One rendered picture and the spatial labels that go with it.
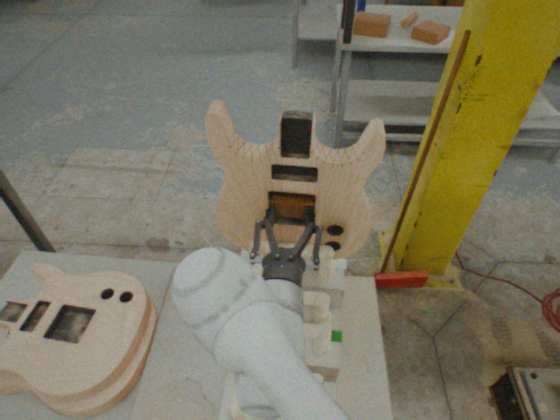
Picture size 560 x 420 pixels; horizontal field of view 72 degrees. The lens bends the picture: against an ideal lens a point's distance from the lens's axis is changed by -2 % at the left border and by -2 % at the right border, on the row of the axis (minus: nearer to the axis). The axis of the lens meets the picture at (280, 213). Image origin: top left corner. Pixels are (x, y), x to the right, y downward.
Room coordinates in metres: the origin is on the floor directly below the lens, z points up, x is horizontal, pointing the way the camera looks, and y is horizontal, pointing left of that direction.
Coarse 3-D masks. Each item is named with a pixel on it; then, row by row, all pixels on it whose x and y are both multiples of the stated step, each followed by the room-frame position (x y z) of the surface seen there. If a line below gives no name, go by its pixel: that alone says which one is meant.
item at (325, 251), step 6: (252, 240) 0.58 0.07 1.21; (264, 240) 0.58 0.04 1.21; (252, 246) 0.57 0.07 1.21; (264, 246) 0.57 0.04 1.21; (282, 246) 0.56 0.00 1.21; (288, 246) 0.56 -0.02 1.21; (306, 246) 0.56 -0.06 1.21; (312, 246) 0.56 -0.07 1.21; (324, 246) 0.56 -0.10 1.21; (330, 246) 0.57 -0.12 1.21; (264, 252) 0.56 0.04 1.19; (306, 252) 0.55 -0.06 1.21; (324, 252) 0.55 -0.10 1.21; (330, 252) 0.55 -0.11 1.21; (324, 258) 0.54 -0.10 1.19
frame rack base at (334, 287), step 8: (240, 256) 0.62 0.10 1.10; (264, 256) 0.62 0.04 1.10; (304, 272) 0.57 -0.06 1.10; (312, 272) 0.57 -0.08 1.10; (336, 272) 0.57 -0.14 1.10; (304, 280) 0.54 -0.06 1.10; (312, 280) 0.54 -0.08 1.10; (320, 280) 0.54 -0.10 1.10; (328, 280) 0.54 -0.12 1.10; (336, 280) 0.54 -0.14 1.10; (304, 288) 0.52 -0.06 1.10; (312, 288) 0.52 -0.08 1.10; (320, 288) 0.52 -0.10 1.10; (328, 288) 0.52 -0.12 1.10; (336, 288) 0.52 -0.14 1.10; (336, 296) 0.52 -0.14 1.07; (336, 304) 0.51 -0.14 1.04
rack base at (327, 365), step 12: (312, 312) 0.50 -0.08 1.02; (336, 312) 0.50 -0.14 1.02; (336, 324) 0.47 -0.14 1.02; (336, 348) 0.40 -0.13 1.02; (312, 360) 0.37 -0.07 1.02; (324, 360) 0.37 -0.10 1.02; (336, 360) 0.37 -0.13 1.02; (312, 372) 0.36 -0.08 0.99; (324, 372) 0.36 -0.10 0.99; (336, 372) 0.36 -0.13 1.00
